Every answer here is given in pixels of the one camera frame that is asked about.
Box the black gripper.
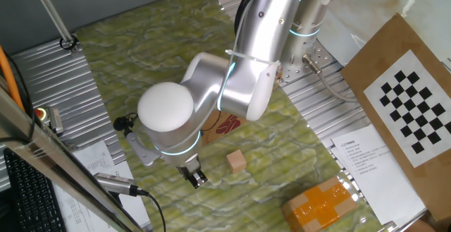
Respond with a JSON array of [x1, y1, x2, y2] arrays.
[[175, 156, 209, 190]]

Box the cardboard box with orange tape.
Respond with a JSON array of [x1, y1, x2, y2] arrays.
[[280, 176, 359, 232]]

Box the small wooden cube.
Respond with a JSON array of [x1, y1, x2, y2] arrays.
[[225, 149, 247, 175]]

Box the printed white paper sheet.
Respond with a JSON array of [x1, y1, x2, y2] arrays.
[[68, 139, 119, 176], [52, 159, 153, 232], [330, 124, 427, 226]]

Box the white zip tie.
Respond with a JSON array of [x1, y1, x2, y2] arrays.
[[225, 48, 281, 67]]

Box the green marble pattern mat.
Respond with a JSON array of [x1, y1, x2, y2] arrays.
[[75, 0, 385, 232]]

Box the red emergency stop button box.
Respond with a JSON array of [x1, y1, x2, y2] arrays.
[[34, 106, 64, 135]]

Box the black keyboard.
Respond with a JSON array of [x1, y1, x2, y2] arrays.
[[2, 147, 68, 232]]

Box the orange tube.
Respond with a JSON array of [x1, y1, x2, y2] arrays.
[[0, 44, 25, 113]]

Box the checkerboard calibration paper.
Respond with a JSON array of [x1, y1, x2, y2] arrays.
[[362, 49, 451, 169]]

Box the brown cardboard board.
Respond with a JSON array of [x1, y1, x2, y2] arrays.
[[340, 13, 451, 222]]

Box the white marble pattern sheet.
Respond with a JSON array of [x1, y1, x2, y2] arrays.
[[316, 0, 451, 71]]

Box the black camera cable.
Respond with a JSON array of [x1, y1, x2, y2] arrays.
[[140, 189, 167, 232]]

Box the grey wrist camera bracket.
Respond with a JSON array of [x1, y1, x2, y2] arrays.
[[125, 131, 163, 166]]

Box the silver ribbed camera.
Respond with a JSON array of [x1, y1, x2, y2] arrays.
[[94, 172, 149, 197]]

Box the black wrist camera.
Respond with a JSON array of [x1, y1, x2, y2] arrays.
[[113, 113, 139, 133]]

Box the metal frame beam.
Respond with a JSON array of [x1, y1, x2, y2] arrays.
[[0, 83, 144, 232]]

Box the grey base cable with connector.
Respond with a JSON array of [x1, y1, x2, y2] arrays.
[[302, 54, 359, 103]]

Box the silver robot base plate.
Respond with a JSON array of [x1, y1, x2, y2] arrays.
[[278, 39, 335, 83]]

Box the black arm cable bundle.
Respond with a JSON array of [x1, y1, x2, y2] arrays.
[[234, 0, 271, 37]]

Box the aluminium post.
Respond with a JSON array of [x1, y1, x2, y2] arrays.
[[27, 0, 79, 53]]

